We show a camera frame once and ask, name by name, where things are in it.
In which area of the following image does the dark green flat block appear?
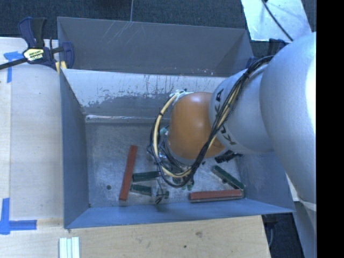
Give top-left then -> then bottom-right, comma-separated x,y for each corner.
211,165 -> 246,190
132,171 -> 161,183
130,184 -> 153,197

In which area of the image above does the black cylinder on white bracket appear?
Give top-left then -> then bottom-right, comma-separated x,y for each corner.
214,149 -> 243,164

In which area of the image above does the red-brown flat block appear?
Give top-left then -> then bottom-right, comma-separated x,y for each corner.
118,145 -> 139,202
188,189 -> 245,204

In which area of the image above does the pale wood flat board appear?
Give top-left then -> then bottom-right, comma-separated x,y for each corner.
9,63 -> 65,221

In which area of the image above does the grey metal bin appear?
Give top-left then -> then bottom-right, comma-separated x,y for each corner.
56,16 -> 297,230

